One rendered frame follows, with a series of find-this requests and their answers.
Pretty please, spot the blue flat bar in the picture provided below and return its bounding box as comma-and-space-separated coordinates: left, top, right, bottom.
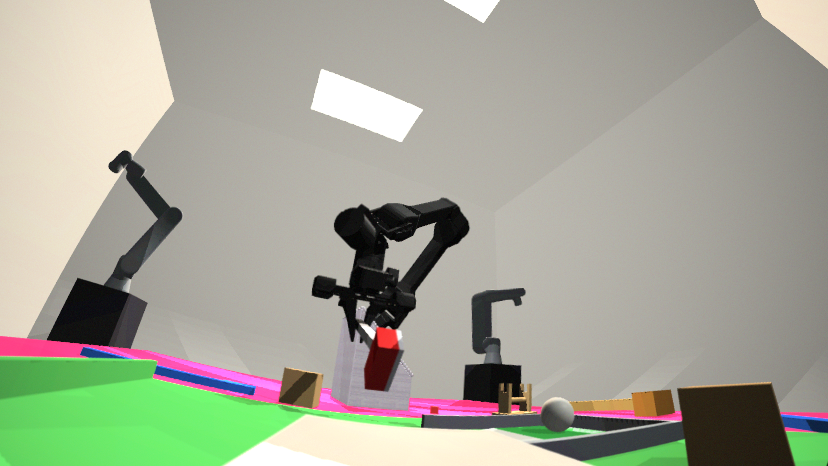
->
781, 414, 828, 433
80, 347, 256, 396

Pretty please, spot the green flat mat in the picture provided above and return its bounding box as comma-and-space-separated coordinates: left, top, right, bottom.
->
0, 378, 828, 466

